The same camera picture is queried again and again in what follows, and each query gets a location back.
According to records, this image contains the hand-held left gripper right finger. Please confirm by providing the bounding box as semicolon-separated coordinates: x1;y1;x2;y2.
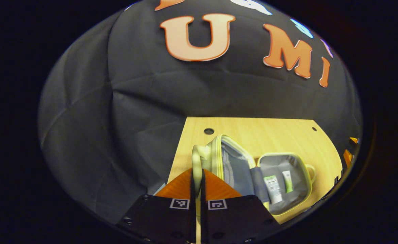
201;168;282;244

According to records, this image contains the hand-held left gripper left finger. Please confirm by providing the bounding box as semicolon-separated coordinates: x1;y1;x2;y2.
116;168;197;244

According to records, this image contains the yellow-green suitcase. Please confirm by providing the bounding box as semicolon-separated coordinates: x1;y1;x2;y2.
191;134;316;217

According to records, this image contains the small white green skincare tube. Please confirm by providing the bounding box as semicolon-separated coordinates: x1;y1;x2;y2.
282;170;294;194

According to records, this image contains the large white green skincare tube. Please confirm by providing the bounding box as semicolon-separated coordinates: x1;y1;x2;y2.
263;175;283;204

